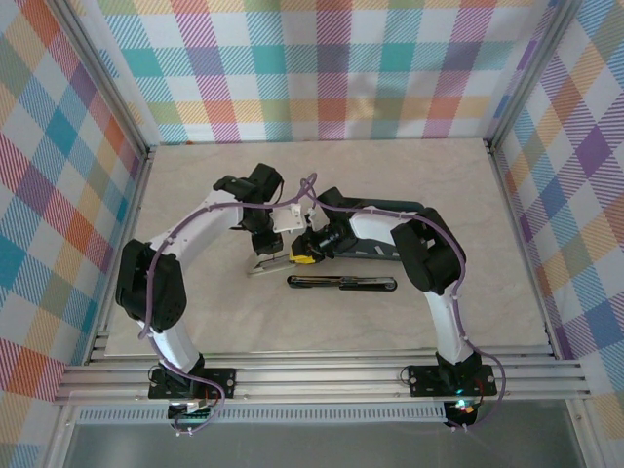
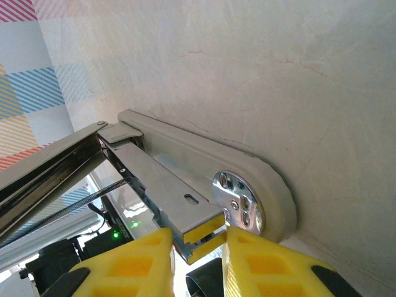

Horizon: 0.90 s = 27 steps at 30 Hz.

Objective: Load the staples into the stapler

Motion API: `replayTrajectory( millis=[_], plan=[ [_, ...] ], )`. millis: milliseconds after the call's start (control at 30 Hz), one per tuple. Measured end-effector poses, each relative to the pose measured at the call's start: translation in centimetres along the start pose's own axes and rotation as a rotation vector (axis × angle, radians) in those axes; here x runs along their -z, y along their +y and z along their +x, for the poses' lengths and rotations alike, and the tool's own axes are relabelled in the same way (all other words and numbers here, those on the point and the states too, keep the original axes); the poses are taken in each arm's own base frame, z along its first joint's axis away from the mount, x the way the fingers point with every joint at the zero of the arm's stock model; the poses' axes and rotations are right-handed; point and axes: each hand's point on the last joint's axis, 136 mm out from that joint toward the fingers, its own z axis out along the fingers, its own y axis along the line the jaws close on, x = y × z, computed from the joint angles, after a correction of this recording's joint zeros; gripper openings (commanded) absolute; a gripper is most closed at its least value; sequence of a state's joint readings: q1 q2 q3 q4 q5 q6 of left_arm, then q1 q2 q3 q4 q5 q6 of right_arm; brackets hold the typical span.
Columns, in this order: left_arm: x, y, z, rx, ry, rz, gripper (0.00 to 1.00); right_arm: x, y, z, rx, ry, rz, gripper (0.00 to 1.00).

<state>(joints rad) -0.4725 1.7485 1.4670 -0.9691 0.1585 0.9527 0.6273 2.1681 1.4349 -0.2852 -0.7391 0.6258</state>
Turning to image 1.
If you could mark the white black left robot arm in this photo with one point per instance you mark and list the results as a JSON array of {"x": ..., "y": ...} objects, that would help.
[{"x": 195, "y": 229}]

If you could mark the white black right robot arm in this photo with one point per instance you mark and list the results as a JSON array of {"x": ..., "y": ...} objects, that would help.
[{"x": 375, "y": 226}]

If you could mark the grey plastic tray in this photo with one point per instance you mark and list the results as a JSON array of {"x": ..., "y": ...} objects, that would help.
[{"x": 387, "y": 254}]

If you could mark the aluminium slotted frame beam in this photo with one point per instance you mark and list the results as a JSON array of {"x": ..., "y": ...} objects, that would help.
[{"x": 317, "y": 378}]

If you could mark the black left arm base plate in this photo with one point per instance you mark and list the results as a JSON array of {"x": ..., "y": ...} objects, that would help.
[{"x": 219, "y": 382}]

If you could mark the aluminium side frame rail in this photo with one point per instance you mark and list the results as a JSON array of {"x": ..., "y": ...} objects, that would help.
[
  {"x": 521, "y": 244},
  {"x": 124, "y": 234}
]

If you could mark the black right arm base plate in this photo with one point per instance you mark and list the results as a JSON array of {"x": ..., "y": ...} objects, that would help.
[{"x": 424, "y": 380}]

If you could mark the aluminium upright frame post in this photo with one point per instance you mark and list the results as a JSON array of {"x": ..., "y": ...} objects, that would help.
[
  {"x": 531, "y": 68},
  {"x": 107, "y": 78}
]

